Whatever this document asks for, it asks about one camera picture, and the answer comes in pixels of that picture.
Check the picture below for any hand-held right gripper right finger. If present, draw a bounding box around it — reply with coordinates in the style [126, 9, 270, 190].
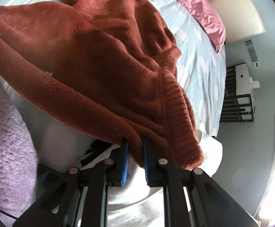
[141, 136, 257, 227]

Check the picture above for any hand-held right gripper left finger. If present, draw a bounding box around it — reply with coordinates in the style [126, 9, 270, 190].
[12, 139, 130, 227]

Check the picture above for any orange fleece garment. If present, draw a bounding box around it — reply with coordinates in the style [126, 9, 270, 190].
[0, 0, 204, 171]

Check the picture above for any light grey garment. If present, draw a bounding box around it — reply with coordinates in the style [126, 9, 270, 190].
[79, 132, 223, 227]

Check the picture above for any purple fluffy garment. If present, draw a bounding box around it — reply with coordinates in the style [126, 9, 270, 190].
[0, 77, 39, 210]

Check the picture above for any bed with dotted sheet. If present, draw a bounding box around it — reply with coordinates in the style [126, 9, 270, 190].
[0, 0, 227, 171]

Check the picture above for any white nightstand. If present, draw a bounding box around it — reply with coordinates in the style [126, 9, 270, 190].
[220, 63, 256, 123]

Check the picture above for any small white box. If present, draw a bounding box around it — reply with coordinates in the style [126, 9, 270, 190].
[249, 77, 260, 90]

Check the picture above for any pink pillow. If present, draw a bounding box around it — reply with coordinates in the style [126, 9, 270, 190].
[152, 0, 227, 54]

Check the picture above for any cream padded headboard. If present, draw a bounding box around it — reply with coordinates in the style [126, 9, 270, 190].
[204, 0, 268, 45]

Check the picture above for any wall switch panel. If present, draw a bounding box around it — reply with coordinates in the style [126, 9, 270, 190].
[245, 40, 260, 68]

